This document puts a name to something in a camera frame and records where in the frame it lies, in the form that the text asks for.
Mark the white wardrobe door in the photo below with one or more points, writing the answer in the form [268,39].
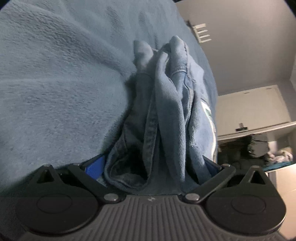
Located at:
[251,111]

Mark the dark clothes pile in wardrobe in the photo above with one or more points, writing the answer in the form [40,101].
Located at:
[251,150]

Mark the light blue denim jacket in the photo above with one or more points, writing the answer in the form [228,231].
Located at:
[170,130]

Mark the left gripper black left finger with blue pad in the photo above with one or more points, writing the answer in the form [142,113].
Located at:
[67,199]

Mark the white router with antennas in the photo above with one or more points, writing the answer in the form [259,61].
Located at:
[200,32]

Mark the blue fleece bed blanket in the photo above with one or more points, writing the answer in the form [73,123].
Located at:
[68,76]

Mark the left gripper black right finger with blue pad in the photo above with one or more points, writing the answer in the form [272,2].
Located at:
[246,204]

